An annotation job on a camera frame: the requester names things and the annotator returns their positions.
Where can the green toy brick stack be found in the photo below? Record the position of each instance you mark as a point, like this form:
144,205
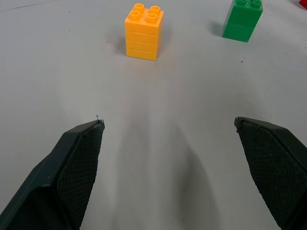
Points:
242,22

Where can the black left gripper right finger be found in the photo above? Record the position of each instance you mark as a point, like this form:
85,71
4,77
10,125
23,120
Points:
275,167

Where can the red object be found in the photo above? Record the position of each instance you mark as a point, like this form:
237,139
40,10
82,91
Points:
303,3

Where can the yellow toy brick stack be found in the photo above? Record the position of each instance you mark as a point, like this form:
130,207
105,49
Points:
143,33

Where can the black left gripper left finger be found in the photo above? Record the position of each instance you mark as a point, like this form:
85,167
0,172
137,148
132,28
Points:
72,172

